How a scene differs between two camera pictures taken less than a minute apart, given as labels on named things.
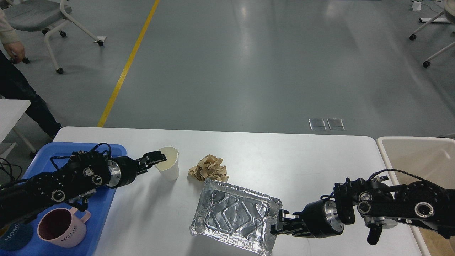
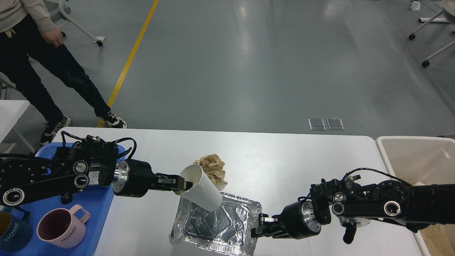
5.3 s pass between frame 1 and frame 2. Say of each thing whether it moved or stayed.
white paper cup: moved
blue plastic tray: stayed
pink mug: stayed
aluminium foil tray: moved
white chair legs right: stayed
